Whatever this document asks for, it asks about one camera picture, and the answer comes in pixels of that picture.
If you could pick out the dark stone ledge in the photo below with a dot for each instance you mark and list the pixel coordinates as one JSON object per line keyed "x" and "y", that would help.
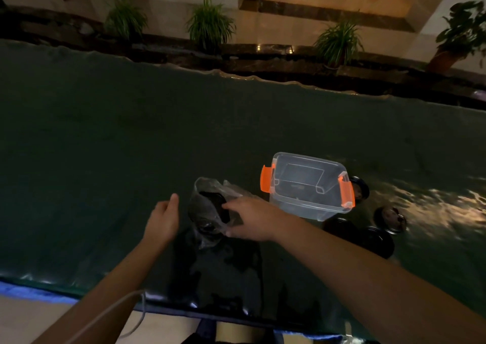
{"x": 265, "y": 64}

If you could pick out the person's left hand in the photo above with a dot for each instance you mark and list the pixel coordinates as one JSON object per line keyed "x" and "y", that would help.
{"x": 161, "y": 224}

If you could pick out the person's right thumb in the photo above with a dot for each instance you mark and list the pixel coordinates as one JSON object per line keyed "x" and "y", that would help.
{"x": 235, "y": 233}

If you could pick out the clear storage box orange latches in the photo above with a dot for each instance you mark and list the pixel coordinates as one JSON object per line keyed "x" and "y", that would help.
{"x": 307, "y": 184}

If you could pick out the blue cloth under cover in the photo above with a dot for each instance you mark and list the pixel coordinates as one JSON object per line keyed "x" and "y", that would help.
{"x": 34, "y": 292}

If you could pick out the person's right hand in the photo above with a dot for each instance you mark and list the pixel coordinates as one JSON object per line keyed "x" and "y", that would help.
{"x": 258, "y": 218}

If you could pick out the person's left forearm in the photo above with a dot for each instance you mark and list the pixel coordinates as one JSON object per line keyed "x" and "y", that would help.
{"x": 110, "y": 294}

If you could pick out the black round item in bag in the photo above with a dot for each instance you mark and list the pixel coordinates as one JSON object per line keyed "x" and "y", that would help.
{"x": 212, "y": 214}

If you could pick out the person's right forearm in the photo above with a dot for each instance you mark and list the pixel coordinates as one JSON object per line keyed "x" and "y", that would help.
{"x": 372, "y": 286}

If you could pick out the broad-leaf plant in brown pot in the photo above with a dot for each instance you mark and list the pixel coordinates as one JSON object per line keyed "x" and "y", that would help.
{"x": 461, "y": 32}

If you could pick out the dark green table cover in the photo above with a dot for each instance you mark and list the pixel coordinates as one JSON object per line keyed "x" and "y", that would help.
{"x": 114, "y": 146}

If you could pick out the black round disc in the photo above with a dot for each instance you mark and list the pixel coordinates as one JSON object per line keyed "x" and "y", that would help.
{"x": 391, "y": 220}
{"x": 377, "y": 243}
{"x": 340, "y": 229}
{"x": 360, "y": 189}

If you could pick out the clear plastic bag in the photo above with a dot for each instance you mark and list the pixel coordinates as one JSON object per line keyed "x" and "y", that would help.
{"x": 205, "y": 188}

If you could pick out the green grassy potted plant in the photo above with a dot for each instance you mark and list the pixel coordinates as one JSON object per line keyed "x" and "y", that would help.
{"x": 125, "y": 19}
{"x": 210, "y": 24}
{"x": 338, "y": 43}

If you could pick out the person's left thumb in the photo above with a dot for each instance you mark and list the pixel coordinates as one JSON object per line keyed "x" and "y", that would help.
{"x": 173, "y": 205}

